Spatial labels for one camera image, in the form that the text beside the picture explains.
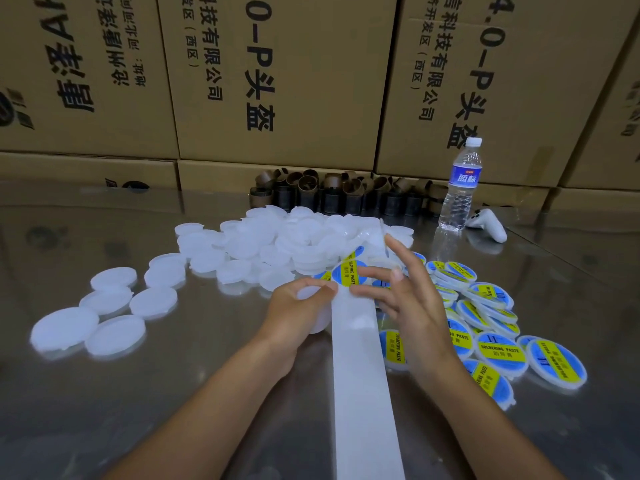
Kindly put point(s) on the person's left forearm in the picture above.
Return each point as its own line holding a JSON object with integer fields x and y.
{"x": 190, "y": 430}

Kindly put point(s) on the sticker roll with backing strip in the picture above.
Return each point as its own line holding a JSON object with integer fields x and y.
{"x": 362, "y": 415}

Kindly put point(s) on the person's left hand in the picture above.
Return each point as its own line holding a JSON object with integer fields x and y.
{"x": 285, "y": 320}

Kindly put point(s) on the clear plastic water bottle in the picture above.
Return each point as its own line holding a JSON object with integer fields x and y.
{"x": 460, "y": 187}

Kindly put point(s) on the white handheld controller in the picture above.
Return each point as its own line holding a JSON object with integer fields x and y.
{"x": 488, "y": 225}

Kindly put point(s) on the stack of brown cardboard boxes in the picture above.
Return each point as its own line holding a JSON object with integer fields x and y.
{"x": 280, "y": 85}

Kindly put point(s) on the person's right hand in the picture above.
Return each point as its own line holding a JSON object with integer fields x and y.
{"x": 420, "y": 315}

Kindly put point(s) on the pile of white plastic lids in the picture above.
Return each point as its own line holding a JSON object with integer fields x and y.
{"x": 250, "y": 245}

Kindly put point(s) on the row of dark cardboard tubes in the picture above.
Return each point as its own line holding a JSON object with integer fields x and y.
{"x": 320, "y": 195}

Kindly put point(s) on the person's right forearm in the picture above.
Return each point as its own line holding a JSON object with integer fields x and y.
{"x": 495, "y": 435}

